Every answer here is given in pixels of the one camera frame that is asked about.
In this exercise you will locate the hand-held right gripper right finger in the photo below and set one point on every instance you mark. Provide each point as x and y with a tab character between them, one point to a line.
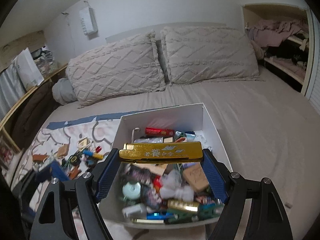
215	180

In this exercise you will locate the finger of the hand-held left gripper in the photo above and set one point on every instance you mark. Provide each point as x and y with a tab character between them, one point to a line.
53	171

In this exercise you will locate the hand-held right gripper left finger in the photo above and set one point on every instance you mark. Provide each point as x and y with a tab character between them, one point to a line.
107	177

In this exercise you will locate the white cardboard box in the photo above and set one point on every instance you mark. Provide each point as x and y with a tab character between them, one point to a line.
162	117

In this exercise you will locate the engraved wooden block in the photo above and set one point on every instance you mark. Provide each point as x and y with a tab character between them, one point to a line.
196	177

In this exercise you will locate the engraved wooden tag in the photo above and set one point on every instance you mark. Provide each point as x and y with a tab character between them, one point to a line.
62	151

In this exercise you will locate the pale green round disc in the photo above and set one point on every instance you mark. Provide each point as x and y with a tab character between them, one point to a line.
131	190

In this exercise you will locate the dark crocheted pouch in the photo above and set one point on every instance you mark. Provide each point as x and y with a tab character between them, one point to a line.
147	177

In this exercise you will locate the white fluffy pompom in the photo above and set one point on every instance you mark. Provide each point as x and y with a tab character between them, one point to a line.
175	187

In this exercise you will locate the white charger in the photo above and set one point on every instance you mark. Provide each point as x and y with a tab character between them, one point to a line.
135	210

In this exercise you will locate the red floral picture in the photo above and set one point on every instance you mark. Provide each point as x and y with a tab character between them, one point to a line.
6	155

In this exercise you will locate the grey cloth bundle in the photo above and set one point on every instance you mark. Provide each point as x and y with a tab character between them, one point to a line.
62	91

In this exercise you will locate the wooden bedside shelf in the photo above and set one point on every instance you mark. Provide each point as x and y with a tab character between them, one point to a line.
37	84

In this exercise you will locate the white curtain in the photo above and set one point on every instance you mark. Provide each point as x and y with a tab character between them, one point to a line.
10	90

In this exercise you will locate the beige textured pillow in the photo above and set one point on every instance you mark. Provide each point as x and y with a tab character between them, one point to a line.
210	55
112	72

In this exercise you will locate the white paper bag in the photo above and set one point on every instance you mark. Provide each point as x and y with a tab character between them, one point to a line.
27	67

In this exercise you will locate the pile of shiny packets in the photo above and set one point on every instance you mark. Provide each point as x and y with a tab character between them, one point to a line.
43	62

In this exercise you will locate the pink clothes pile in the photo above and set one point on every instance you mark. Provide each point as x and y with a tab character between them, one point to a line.
275	32

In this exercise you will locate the wall closet niche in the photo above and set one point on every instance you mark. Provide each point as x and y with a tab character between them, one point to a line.
275	12

